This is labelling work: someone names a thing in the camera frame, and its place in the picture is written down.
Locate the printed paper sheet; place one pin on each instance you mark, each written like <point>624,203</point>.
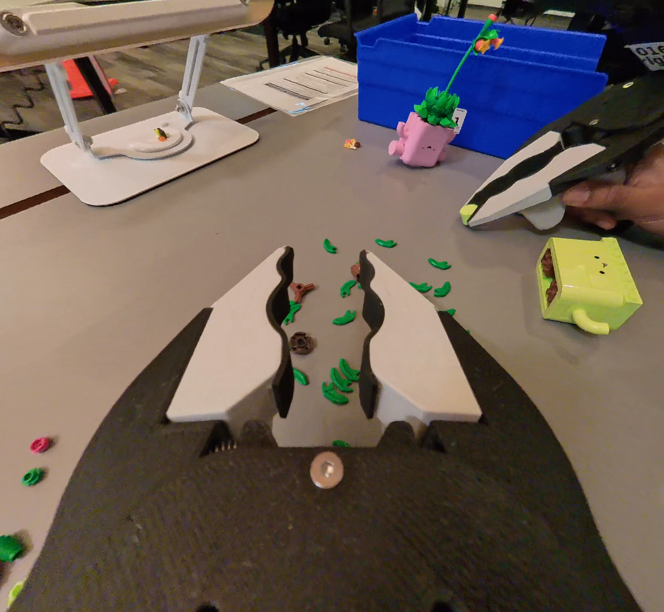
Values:
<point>301,83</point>

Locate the small orange black toy piece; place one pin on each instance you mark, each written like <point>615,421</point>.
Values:
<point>160,134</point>

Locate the lime green toy piece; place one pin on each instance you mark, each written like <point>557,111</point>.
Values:
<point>15,591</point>

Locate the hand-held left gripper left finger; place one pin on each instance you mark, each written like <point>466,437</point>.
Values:
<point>233,358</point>

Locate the person's right hand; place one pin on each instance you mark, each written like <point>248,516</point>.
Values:
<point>638,202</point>

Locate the lime green toy peg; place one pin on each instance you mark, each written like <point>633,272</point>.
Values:
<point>468,212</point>

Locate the lime green toy pot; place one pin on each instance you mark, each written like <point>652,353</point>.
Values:
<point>596,280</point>

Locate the large green toy leaf cluster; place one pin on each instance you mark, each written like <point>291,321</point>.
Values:
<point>10,548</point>

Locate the brown toy branch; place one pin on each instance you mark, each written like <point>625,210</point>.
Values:
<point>301,290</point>

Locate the white book stand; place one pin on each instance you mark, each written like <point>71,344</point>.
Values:
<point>155,166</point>

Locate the blue plastic bin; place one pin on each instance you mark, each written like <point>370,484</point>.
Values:
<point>518,114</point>
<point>529,46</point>

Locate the red plastic object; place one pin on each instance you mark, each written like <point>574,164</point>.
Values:
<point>91,83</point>

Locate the brown toy block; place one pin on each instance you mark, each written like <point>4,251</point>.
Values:
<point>355,270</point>

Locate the scattered green toy leaves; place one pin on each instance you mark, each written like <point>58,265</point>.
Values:
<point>343,317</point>

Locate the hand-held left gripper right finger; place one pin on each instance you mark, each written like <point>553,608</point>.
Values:
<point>420,363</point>

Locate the pink toy flower piece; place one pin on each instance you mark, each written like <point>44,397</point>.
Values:
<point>40,445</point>

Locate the brown round toy piece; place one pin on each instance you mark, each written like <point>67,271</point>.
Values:
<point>302,343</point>

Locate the pink toy pot with plant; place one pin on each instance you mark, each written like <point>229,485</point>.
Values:
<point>423,142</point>

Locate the small green toy flower piece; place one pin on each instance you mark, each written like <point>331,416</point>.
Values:
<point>32,477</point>

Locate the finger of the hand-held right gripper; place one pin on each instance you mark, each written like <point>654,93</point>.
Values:
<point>513,205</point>
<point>578,158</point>

